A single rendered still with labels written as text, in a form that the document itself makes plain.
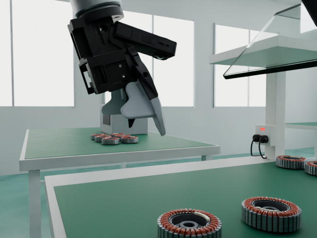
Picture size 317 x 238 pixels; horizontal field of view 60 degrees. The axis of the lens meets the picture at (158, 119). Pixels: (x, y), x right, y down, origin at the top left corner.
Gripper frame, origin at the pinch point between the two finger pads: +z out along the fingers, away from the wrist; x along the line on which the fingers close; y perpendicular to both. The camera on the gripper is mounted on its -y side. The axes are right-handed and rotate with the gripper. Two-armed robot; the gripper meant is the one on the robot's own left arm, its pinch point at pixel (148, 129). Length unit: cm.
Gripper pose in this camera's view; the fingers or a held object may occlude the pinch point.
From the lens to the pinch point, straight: 47.5
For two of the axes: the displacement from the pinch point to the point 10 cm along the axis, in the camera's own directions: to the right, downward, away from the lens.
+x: 4.3, 0.6, -9.0
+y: -8.6, 3.4, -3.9
